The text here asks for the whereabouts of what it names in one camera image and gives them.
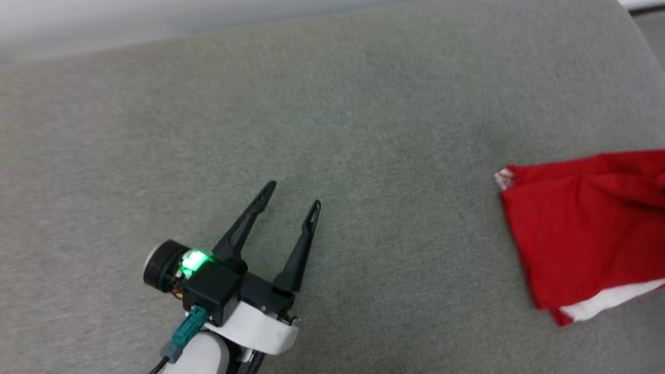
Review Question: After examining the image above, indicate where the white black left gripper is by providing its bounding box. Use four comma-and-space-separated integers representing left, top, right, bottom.
204, 180, 322, 357

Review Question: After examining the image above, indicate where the red and white garment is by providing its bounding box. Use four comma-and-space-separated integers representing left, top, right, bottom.
493, 149, 665, 328

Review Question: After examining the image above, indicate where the black wall baseboard strip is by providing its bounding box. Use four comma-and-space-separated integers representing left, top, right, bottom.
617, 0, 665, 15

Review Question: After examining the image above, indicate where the teal left camera connector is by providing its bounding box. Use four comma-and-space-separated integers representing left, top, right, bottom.
160, 305, 208, 363

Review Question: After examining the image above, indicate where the grey fabric sofa cushion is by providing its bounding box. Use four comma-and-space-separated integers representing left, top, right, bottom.
0, 0, 665, 374

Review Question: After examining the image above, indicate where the black round left gripper motor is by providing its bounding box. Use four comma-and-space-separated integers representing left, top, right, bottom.
143, 239, 194, 292

